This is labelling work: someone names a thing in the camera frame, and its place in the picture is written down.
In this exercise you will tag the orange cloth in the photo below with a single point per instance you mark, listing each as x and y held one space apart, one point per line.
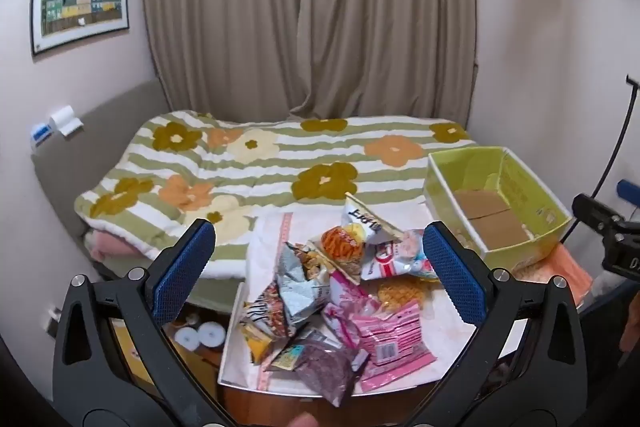
565 269

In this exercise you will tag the framed wall picture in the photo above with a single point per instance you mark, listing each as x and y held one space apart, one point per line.
80 4

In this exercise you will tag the green cardboard box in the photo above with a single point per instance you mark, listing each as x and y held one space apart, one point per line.
520 187

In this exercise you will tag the white pink-striped towel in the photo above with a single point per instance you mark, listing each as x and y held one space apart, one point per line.
272 232

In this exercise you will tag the grey sofa backrest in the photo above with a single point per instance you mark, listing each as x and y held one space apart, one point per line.
105 127

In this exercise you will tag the person's left hand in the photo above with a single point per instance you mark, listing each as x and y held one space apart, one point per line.
303 421

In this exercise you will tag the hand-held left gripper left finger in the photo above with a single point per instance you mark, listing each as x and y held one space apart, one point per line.
182 272

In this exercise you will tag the red white snack packet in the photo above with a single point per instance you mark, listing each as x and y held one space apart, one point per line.
395 259

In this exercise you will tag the teal yellow snack packet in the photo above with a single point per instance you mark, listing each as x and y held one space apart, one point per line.
289 356

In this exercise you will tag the orange white bread packet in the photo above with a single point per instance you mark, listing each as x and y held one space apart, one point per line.
340 252

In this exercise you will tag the white folded paper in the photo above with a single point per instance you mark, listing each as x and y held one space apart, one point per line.
66 121

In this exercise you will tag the pink striped snack packet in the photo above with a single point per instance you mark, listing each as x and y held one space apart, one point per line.
395 347

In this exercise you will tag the white yellow chip bag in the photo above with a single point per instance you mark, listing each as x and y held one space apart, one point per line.
367 219

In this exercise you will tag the grey blue snack bag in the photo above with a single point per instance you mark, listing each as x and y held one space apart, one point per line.
302 287

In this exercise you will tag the person's right hand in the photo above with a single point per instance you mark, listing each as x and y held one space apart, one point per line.
631 333

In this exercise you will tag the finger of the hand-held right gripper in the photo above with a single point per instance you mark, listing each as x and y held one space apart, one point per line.
629 192
592 209

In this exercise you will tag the blue white small pack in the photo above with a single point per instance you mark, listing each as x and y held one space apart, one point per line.
41 134

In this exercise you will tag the floral striped blanket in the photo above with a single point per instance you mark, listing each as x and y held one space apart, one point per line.
240 167

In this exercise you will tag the black white striped packet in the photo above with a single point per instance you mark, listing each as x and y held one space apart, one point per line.
262 312

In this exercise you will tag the light pink snack packet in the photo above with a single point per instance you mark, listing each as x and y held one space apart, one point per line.
347 302

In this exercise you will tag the pink blanket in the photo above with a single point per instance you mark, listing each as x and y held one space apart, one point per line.
110 247

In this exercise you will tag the beige curtain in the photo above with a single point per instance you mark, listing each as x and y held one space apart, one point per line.
310 17

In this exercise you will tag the clear cookie packet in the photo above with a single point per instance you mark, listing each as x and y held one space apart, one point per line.
397 294

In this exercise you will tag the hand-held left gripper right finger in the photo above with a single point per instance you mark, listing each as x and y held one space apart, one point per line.
452 272

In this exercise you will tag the dark purple snack packet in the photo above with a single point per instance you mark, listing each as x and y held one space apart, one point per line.
325 369

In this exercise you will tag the wall socket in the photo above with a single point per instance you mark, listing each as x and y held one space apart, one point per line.
54 322

